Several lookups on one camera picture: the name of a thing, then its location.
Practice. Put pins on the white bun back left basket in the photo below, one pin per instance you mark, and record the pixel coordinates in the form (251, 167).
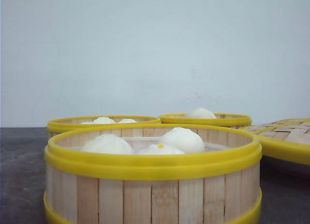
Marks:
(100, 120)

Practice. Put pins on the white bun with yellow dot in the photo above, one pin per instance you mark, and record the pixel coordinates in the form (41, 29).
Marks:
(160, 149)

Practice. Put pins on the white bun back right basket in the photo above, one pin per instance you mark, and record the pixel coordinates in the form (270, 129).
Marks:
(200, 113)

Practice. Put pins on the white bun basket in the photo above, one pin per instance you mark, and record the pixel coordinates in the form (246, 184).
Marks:
(200, 113)
(100, 120)

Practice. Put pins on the left white steamed bun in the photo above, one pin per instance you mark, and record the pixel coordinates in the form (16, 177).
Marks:
(108, 144)

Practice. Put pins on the white steamed bun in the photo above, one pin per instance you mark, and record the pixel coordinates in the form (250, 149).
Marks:
(108, 144)
(183, 139)

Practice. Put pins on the right white steamed bun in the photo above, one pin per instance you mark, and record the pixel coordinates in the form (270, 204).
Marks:
(183, 139)

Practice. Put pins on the woven bamboo steamer lid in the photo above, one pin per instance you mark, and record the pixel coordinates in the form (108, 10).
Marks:
(286, 139)

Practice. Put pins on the bamboo steamer basket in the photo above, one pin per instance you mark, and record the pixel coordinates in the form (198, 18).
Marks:
(228, 120)
(62, 125)
(219, 187)

